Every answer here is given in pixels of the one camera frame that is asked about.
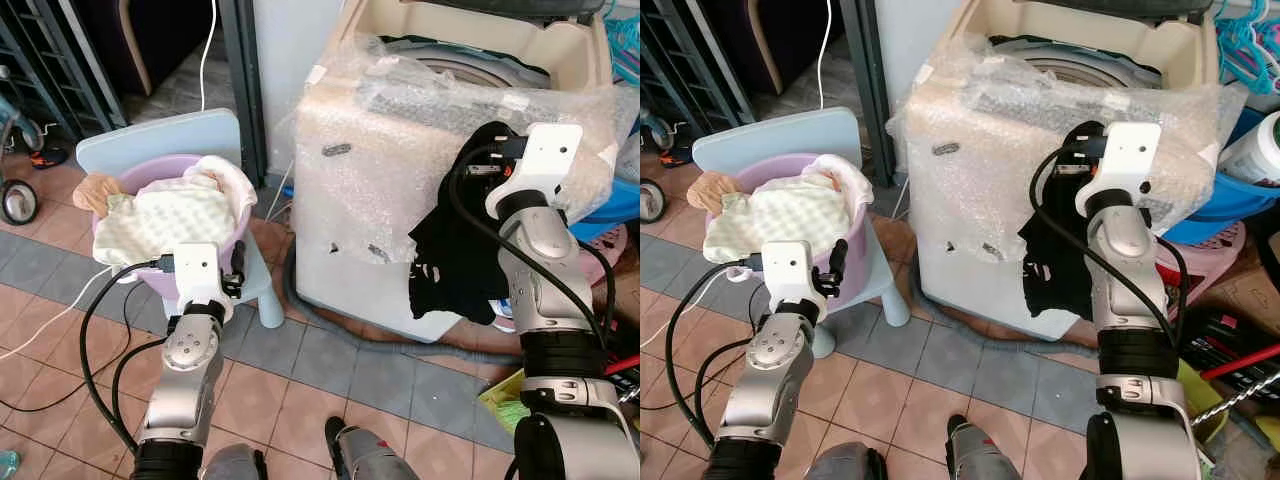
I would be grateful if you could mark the black garment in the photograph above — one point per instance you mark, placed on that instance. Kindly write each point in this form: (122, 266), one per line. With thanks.
(450, 260)
(1050, 260)

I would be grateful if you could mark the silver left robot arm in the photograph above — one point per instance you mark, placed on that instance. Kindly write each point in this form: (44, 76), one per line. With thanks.
(770, 380)
(185, 380)

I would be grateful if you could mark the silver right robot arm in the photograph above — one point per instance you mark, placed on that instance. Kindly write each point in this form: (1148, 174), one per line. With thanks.
(1135, 290)
(545, 290)

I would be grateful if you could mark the beige bubble-wrapped washing machine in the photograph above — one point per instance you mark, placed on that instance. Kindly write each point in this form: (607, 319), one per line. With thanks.
(350, 200)
(960, 200)

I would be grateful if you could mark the teal clothes hangers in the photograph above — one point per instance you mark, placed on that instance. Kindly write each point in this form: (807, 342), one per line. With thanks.
(1250, 45)
(622, 40)

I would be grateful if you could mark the purple plastic basin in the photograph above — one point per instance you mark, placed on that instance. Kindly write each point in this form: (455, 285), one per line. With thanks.
(850, 235)
(235, 235)

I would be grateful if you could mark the white cloth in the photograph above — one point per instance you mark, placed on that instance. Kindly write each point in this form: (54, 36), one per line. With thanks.
(228, 178)
(848, 180)

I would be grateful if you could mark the blue plastic basin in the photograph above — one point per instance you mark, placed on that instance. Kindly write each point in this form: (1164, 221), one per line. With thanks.
(1220, 210)
(610, 205)

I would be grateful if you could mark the light blue plastic stool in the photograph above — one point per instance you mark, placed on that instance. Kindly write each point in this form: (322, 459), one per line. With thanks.
(170, 135)
(790, 135)

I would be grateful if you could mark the peach cloth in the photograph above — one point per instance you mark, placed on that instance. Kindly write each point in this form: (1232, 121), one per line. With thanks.
(95, 192)
(708, 190)

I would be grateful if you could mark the pink plastic basket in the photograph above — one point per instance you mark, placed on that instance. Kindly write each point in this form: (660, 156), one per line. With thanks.
(1205, 265)
(608, 255)

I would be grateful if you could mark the grey stroller wheel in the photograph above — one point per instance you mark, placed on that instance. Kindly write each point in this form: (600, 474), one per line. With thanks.
(650, 200)
(18, 200)

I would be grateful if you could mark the white bottle green cap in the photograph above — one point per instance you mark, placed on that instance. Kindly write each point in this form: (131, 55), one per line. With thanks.
(1255, 150)

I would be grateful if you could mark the orange black shoe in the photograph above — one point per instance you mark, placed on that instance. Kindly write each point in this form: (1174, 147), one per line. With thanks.
(678, 157)
(48, 158)

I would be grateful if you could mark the grey left robot leg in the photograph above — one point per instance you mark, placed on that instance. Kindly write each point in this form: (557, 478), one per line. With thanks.
(845, 465)
(232, 465)

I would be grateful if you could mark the dark metal rack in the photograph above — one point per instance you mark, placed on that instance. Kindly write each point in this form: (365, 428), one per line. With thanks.
(50, 60)
(690, 60)

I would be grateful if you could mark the red stick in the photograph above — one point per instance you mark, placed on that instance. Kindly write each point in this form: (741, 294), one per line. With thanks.
(622, 365)
(1240, 363)

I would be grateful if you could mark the dark purple chair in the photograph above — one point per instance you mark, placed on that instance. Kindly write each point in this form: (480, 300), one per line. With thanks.
(140, 40)
(760, 40)

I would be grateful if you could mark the black red tool case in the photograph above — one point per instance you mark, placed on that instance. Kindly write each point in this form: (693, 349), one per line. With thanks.
(1225, 335)

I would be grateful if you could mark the green plastic dustpan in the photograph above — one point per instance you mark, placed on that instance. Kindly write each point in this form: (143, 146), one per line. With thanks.
(1205, 400)
(500, 400)

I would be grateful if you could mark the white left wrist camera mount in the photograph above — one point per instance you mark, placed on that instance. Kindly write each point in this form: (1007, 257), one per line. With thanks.
(198, 275)
(790, 275)

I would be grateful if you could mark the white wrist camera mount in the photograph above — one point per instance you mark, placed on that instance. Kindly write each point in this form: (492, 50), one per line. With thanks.
(198, 275)
(548, 160)
(790, 275)
(1130, 160)

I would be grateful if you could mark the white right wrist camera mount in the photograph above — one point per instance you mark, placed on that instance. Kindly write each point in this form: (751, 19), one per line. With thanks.
(1130, 160)
(548, 160)

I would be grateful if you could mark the dark grey door frame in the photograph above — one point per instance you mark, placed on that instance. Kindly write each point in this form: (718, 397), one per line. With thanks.
(242, 90)
(868, 90)

